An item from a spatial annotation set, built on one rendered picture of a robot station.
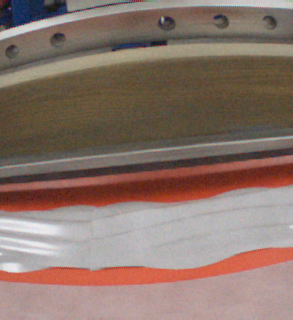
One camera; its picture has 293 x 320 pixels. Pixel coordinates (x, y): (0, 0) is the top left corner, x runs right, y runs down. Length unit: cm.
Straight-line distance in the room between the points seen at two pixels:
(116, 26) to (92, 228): 29
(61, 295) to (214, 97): 17
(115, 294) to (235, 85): 17
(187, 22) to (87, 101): 25
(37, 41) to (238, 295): 42
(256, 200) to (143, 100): 11
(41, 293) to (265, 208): 17
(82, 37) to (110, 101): 24
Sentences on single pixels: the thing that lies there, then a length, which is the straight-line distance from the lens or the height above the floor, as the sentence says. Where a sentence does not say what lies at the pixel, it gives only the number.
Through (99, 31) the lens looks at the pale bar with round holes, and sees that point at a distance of 56.
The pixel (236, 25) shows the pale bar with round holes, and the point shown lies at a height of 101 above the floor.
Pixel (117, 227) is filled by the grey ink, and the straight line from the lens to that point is 33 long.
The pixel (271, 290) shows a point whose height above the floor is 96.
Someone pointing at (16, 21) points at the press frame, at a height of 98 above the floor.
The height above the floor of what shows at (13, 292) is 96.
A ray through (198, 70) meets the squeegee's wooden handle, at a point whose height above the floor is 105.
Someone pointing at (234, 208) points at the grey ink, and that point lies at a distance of 34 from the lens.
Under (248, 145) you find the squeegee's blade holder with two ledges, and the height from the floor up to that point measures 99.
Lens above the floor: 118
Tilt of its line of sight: 33 degrees down
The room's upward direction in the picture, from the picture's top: 9 degrees counter-clockwise
